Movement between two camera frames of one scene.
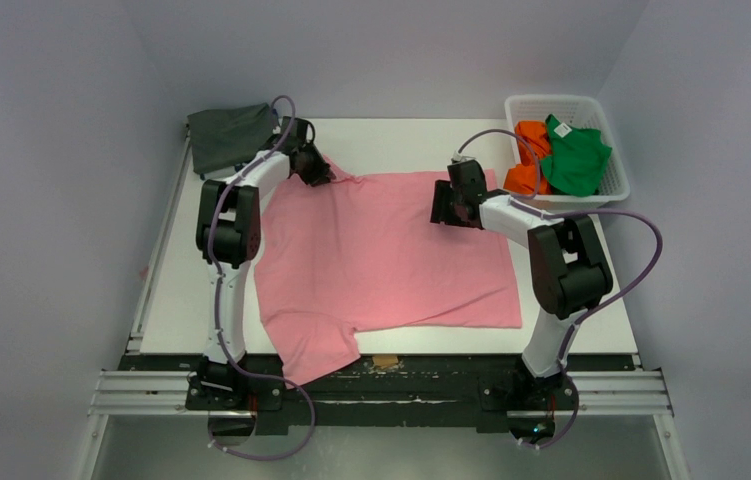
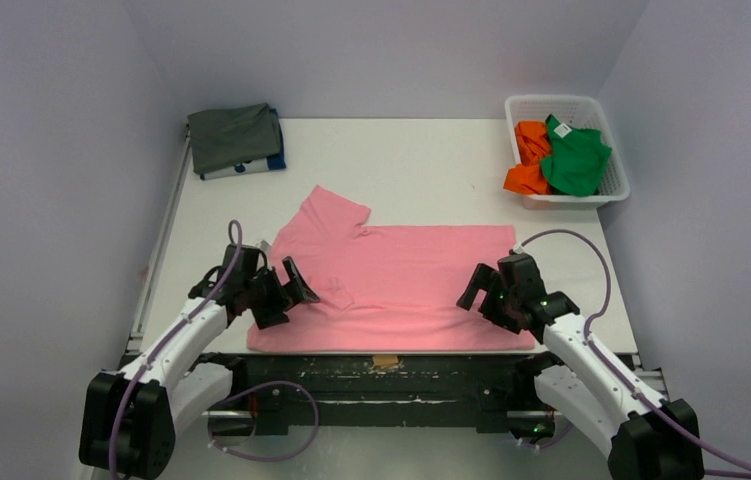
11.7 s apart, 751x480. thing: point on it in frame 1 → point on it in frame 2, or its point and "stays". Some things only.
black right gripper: x=445 y=204 → x=490 y=302
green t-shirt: x=576 y=158 stays
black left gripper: x=321 y=173 → x=295 y=289
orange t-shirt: x=533 y=144 stays
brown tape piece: x=384 y=360 stays
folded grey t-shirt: x=223 y=137 stays
